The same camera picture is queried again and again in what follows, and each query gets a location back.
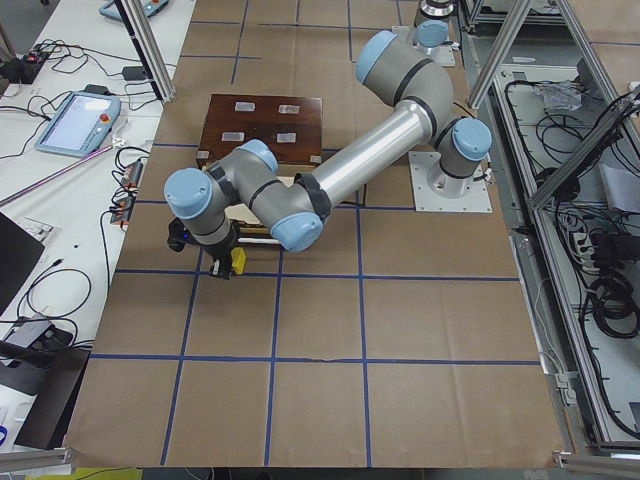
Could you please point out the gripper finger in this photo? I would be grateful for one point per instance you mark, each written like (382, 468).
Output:
(216, 269)
(227, 269)

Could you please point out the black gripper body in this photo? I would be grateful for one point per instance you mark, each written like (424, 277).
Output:
(218, 248)

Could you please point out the yellow block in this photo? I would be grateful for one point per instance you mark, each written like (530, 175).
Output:
(238, 260)

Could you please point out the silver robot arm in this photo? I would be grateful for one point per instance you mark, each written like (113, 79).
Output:
(431, 27)
(421, 94)

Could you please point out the dark wooden drawer cabinet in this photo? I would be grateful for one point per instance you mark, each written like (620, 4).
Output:
(291, 127)

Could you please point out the pink metal rod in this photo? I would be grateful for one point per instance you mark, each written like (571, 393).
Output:
(40, 183)

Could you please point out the black laptop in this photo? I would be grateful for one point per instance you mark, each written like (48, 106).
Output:
(20, 252)

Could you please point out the black power adapter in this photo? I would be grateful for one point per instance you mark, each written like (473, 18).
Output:
(134, 73)

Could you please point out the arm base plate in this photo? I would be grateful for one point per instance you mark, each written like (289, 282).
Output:
(442, 54)
(450, 190)

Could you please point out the aluminium frame post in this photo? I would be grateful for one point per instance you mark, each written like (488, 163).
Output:
(144, 42)

